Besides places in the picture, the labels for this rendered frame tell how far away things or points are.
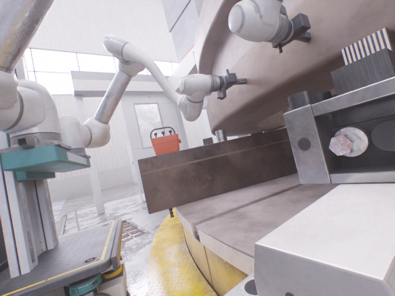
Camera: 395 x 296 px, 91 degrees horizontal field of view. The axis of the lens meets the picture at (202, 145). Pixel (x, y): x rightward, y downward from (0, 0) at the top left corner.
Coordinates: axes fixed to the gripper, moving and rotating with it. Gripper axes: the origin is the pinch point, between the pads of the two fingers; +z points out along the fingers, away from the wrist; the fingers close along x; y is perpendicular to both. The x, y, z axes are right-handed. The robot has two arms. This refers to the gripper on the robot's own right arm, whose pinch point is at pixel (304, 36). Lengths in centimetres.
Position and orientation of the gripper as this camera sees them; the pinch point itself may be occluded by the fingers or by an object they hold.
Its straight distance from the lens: 98.4
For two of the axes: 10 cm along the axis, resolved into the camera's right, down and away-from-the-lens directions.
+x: 5.1, -1.7, -8.4
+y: 2.2, 9.7, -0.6
